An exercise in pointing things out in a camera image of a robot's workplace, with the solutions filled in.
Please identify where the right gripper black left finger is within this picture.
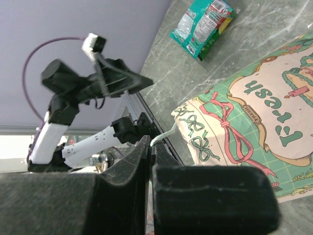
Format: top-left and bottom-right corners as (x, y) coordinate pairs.
(0, 136), (150, 235)

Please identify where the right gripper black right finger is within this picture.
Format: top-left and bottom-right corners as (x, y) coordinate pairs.
(152, 143), (280, 235)

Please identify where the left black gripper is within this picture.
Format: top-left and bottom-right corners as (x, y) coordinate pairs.
(80, 58), (154, 98)

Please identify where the green snack packet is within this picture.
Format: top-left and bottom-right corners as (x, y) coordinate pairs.
(170, 0), (237, 61)

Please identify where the green printed paper bag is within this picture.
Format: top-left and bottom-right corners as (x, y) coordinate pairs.
(171, 32), (313, 202)

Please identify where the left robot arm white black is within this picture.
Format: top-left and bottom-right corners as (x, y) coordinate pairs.
(26, 59), (159, 173)

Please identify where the aluminium extrusion rail frame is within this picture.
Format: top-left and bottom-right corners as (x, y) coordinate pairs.
(117, 93), (184, 165)

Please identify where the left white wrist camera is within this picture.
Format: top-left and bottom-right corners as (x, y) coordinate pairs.
(82, 33), (107, 62)

